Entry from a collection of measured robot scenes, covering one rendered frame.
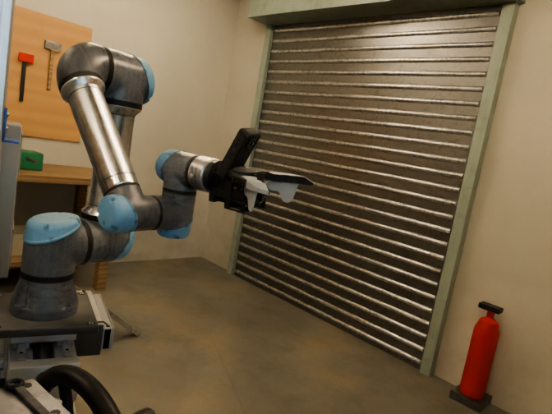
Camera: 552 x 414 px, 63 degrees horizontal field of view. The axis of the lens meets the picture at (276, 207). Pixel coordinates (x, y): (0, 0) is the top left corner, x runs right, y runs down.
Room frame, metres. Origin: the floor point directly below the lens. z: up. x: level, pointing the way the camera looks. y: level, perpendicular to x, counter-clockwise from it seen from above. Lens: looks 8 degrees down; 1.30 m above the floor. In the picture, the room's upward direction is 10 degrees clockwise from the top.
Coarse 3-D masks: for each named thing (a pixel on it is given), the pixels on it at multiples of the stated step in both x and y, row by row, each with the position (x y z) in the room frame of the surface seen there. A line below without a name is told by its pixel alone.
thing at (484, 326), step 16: (480, 304) 2.59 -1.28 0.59; (480, 320) 2.57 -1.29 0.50; (480, 336) 2.53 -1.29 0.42; (496, 336) 2.51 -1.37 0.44; (480, 352) 2.51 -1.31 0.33; (464, 368) 2.58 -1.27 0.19; (480, 368) 2.50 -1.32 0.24; (464, 384) 2.55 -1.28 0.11; (480, 384) 2.50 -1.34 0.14; (464, 400) 2.51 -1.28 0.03; (480, 400) 2.50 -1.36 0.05
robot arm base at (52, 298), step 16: (16, 288) 1.01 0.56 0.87; (32, 288) 0.99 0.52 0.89; (48, 288) 1.00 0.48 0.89; (64, 288) 1.03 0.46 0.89; (16, 304) 0.99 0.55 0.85; (32, 304) 0.98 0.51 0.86; (48, 304) 0.99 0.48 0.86; (64, 304) 1.02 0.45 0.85; (32, 320) 0.98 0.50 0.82; (48, 320) 0.99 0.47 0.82
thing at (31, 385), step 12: (0, 372) 0.46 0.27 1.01; (0, 384) 0.45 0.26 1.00; (12, 384) 0.46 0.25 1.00; (36, 384) 0.47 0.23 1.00; (0, 396) 0.44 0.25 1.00; (12, 396) 0.44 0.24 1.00; (36, 396) 0.45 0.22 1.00; (48, 396) 0.45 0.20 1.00; (0, 408) 0.42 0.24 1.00; (12, 408) 0.42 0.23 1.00; (24, 408) 0.42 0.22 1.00; (48, 408) 0.43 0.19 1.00; (60, 408) 0.43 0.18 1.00
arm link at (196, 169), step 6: (198, 156) 0.97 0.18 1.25; (204, 156) 0.97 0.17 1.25; (192, 162) 0.96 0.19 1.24; (198, 162) 0.95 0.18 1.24; (204, 162) 0.95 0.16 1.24; (192, 168) 0.95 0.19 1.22; (198, 168) 0.94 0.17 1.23; (204, 168) 0.94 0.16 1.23; (192, 174) 0.94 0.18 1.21; (198, 174) 0.94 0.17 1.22; (192, 180) 0.95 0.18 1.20; (198, 180) 0.94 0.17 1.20; (192, 186) 0.96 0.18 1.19; (198, 186) 0.95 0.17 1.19; (204, 186) 0.94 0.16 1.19
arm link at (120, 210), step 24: (72, 48) 1.04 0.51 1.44; (96, 48) 1.06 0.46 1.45; (72, 72) 0.99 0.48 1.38; (96, 72) 1.02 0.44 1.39; (72, 96) 0.98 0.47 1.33; (96, 96) 0.99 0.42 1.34; (96, 120) 0.96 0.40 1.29; (96, 144) 0.93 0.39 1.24; (120, 144) 0.96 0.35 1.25; (96, 168) 0.92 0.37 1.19; (120, 168) 0.91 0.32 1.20; (120, 192) 0.89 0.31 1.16; (120, 216) 0.85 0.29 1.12; (144, 216) 0.89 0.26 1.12
